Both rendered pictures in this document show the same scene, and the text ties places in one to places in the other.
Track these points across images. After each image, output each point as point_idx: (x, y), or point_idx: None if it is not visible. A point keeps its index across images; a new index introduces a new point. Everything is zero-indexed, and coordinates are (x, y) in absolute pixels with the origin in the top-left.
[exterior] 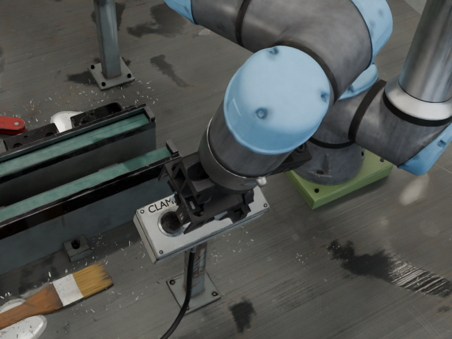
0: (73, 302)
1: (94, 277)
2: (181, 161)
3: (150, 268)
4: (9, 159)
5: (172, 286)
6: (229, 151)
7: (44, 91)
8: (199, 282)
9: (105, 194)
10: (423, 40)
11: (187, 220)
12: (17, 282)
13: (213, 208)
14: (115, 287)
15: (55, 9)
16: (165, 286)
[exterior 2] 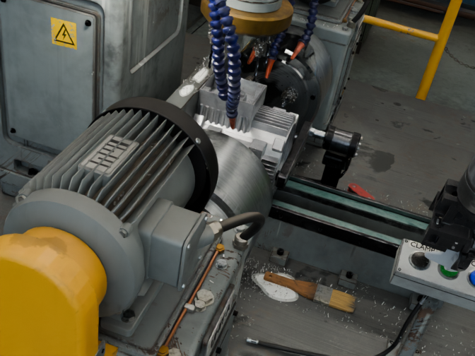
0: (321, 301)
1: (344, 300)
2: (447, 180)
3: (384, 325)
4: (350, 199)
5: (389, 344)
6: (474, 164)
7: (400, 196)
8: (410, 349)
9: (391, 253)
10: None
11: (428, 235)
12: (299, 269)
13: (449, 230)
14: (352, 316)
15: (447, 162)
16: (385, 341)
